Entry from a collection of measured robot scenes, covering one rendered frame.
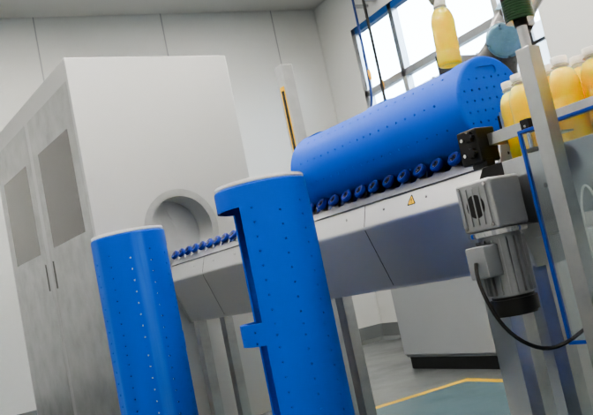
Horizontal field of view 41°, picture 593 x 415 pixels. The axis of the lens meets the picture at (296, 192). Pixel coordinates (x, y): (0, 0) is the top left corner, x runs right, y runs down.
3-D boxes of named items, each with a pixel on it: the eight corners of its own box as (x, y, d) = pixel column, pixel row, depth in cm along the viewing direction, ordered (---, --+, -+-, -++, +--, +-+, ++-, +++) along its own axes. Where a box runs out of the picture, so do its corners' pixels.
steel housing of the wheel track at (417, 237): (228, 314, 400) (215, 247, 403) (589, 253, 222) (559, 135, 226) (177, 326, 384) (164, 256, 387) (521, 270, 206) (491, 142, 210)
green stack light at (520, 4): (519, 26, 175) (514, 5, 176) (541, 15, 170) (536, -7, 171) (499, 26, 172) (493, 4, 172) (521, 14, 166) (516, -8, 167)
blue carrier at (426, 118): (361, 201, 304) (341, 130, 306) (541, 143, 233) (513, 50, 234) (301, 216, 288) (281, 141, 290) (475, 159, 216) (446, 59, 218)
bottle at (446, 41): (465, 60, 232) (454, -1, 235) (442, 63, 231) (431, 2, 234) (458, 67, 239) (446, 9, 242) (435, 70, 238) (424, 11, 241)
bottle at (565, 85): (598, 134, 182) (579, 56, 184) (568, 140, 182) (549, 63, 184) (588, 139, 189) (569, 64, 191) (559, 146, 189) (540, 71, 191)
